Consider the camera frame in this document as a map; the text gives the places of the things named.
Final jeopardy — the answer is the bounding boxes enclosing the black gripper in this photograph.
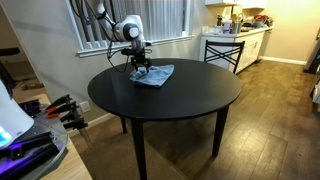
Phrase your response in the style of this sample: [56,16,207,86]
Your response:
[121,48,151,68]

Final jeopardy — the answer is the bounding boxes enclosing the black metal chair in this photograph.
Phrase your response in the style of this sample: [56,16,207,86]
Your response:
[203,40,245,73]

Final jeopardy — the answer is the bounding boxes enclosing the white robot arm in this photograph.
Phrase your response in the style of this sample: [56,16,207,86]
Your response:
[97,0,152,69]

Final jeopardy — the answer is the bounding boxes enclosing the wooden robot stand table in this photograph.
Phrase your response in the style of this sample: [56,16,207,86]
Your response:
[19,93,94,180]

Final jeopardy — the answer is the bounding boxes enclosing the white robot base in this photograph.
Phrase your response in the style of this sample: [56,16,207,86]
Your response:
[0,81,34,149]

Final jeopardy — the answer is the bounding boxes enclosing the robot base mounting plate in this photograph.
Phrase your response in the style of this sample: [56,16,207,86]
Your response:
[0,100,68,180]

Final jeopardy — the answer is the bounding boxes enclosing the countertop kitchen items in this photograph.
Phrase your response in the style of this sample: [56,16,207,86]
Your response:
[202,13,273,35]

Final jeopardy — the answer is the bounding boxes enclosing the round black dining table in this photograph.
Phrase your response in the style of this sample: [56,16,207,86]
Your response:
[87,58,242,180]

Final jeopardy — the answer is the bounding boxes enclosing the white kitchen counter cabinet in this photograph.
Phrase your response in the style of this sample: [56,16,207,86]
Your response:
[199,28,267,74]

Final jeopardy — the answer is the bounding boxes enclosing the light blue towel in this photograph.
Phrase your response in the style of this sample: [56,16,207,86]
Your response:
[130,64,175,88]

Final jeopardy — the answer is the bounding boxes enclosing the white window blinds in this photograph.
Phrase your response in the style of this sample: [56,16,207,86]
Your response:
[67,0,190,50]

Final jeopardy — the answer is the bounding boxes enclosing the black orange clamps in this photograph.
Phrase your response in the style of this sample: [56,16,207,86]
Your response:
[44,94,93,148]

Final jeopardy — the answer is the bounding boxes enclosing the white wall outlet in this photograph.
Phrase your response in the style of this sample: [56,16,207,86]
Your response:
[80,101,91,113]

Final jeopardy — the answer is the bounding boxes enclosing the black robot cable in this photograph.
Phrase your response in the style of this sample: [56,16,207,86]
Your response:
[69,0,134,74]

